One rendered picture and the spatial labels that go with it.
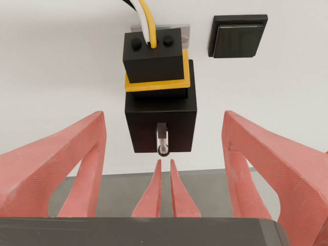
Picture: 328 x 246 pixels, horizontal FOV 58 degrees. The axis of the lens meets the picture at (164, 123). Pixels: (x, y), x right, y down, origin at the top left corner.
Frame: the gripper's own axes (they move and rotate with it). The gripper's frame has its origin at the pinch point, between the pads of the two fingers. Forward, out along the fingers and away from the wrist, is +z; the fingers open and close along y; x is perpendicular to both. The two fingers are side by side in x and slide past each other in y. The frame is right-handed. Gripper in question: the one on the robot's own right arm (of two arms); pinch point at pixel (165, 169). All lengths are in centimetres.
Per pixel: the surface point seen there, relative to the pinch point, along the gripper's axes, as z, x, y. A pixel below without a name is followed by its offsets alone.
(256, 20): 4.3, -14.1, -6.9
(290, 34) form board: 5.1, -12.2, -10.2
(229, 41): 4.1, -12.4, -5.1
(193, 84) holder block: -2.3, -13.9, -1.8
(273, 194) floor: 47, 103, -50
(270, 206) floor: 42, 108, -49
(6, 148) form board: 8.0, 7.5, 22.3
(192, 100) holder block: -3.5, -13.8, -1.6
